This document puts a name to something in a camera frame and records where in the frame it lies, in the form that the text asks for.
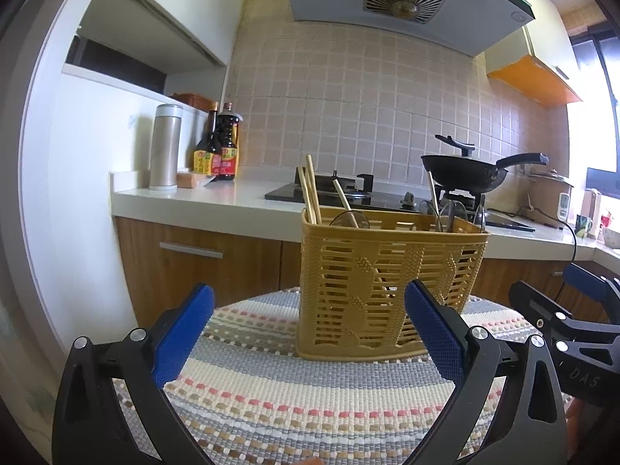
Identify black pan lid handle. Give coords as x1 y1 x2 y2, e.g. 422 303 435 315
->
434 134 476 157

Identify yellow plastic utensil basket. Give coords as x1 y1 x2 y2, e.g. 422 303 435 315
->
296 206 491 363

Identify black wok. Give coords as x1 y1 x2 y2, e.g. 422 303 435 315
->
419 152 551 195

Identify orange sponge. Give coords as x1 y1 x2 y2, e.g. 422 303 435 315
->
176 171 214 189

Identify white wall cabinet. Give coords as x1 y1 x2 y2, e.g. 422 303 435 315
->
63 0 229 107

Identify orange wall cabinet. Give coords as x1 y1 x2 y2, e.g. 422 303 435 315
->
486 55 583 105

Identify black gas stove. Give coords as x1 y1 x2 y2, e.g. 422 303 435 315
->
264 169 536 233

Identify black power cable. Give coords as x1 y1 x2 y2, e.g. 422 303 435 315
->
552 217 580 303

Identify slim soy sauce bottle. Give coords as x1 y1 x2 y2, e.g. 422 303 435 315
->
193 102 223 177

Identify window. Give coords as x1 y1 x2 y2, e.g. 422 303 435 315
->
569 29 620 189

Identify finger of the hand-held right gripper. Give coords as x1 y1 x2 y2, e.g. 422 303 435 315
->
563 262 620 323
508 280 620 408

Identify steel thermos flask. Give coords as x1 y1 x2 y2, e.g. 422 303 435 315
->
148 103 184 191

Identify range hood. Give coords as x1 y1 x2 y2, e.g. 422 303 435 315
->
280 0 536 57

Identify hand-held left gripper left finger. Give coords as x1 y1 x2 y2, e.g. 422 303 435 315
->
51 282 216 465

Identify wooden chopstick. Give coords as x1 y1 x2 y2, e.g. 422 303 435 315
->
305 154 323 226
297 167 317 224

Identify kitchen counter wooden cabinets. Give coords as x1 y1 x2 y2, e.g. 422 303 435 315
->
109 171 620 332

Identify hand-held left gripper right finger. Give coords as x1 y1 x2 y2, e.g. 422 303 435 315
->
403 278 570 465

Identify large dark sauce bottle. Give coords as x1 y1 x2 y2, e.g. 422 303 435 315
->
215 102 241 181

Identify striped woven mat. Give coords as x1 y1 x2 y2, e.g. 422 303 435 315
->
109 287 570 465

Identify rice cooker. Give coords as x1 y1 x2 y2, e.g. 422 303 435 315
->
527 168 575 229

